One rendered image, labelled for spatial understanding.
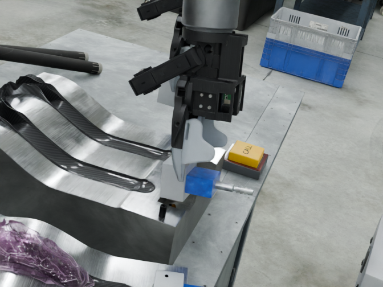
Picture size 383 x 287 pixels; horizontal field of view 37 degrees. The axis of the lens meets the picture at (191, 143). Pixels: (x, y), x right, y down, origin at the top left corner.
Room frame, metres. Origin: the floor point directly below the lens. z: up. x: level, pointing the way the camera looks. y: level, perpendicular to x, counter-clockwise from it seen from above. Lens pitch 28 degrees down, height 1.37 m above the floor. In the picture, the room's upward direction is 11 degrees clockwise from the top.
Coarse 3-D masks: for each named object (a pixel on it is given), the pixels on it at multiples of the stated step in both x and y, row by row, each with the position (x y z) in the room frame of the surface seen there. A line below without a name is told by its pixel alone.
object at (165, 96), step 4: (168, 80) 1.01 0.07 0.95; (164, 84) 1.01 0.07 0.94; (168, 84) 1.01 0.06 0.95; (160, 88) 1.01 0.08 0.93; (164, 88) 1.01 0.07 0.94; (168, 88) 1.01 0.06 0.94; (160, 92) 1.01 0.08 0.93; (164, 92) 1.01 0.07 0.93; (168, 92) 1.01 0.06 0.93; (172, 92) 1.01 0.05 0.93; (160, 96) 1.01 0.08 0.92; (164, 96) 1.01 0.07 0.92; (168, 96) 1.01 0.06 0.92; (172, 96) 1.01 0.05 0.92; (160, 100) 1.01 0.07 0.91; (164, 100) 1.01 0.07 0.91; (168, 100) 1.01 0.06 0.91; (172, 100) 1.01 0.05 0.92; (168, 104) 1.01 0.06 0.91; (172, 104) 1.01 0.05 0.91
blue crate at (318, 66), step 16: (272, 48) 3.91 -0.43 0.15; (288, 48) 3.88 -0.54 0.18; (304, 48) 3.85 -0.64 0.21; (272, 64) 3.90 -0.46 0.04; (288, 64) 3.87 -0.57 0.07; (304, 64) 3.84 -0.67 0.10; (320, 64) 3.82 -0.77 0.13; (336, 64) 3.79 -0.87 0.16; (320, 80) 3.81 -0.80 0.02; (336, 80) 3.77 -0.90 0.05
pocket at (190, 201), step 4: (188, 196) 0.74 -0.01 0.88; (192, 196) 0.74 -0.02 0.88; (160, 200) 0.72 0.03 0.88; (164, 200) 0.74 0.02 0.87; (168, 200) 0.75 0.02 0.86; (172, 200) 0.75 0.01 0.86; (176, 200) 0.75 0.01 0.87; (184, 200) 0.74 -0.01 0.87; (188, 200) 0.74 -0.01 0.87; (192, 200) 0.74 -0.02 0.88; (168, 204) 0.74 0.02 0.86; (176, 204) 0.74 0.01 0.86; (180, 204) 0.74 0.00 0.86; (184, 204) 0.74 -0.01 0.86; (188, 204) 0.74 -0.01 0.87; (192, 204) 0.73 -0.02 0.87; (180, 208) 0.73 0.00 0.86; (184, 208) 0.73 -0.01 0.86; (188, 208) 0.72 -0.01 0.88; (188, 212) 0.71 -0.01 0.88
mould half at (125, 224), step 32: (32, 96) 0.87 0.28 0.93; (64, 96) 0.92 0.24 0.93; (0, 128) 0.75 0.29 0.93; (64, 128) 0.84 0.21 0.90; (128, 128) 0.92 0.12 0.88; (0, 160) 0.72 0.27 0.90; (32, 160) 0.73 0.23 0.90; (96, 160) 0.79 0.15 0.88; (128, 160) 0.81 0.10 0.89; (160, 160) 0.82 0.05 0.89; (0, 192) 0.72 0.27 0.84; (32, 192) 0.70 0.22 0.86; (64, 192) 0.69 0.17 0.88; (96, 192) 0.70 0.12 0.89; (128, 192) 0.71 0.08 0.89; (64, 224) 0.69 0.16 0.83; (96, 224) 0.68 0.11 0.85; (128, 224) 0.66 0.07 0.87; (160, 224) 0.65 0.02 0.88; (192, 224) 0.75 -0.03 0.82; (128, 256) 0.66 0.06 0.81; (160, 256) 0.65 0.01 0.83
